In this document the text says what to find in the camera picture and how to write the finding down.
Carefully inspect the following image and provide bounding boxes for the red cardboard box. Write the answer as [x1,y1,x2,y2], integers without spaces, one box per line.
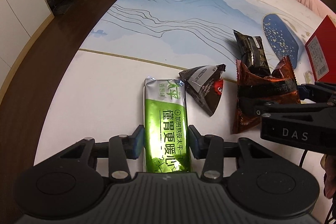
[305,15,336,84]

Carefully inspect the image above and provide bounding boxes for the brown orange snack bag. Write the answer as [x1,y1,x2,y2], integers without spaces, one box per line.
[232,56,301,134]

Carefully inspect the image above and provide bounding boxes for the small dark triangular snack packet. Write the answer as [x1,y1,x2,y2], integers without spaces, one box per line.
[179,64,226,117]

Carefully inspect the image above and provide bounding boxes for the green cracker packet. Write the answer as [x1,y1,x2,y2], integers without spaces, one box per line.
[143,77,191,173]

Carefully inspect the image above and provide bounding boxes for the black cable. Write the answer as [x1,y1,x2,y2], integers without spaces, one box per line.
[298,149,309,168]

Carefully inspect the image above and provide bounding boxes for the black snack packet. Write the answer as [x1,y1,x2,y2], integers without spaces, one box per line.
[234,30,271,77]

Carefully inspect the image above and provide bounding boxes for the right hand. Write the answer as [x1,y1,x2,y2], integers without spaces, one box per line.
[320,155,336,199]

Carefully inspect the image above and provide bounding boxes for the white cupboard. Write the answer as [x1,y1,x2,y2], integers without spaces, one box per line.
[1,0,53,84]

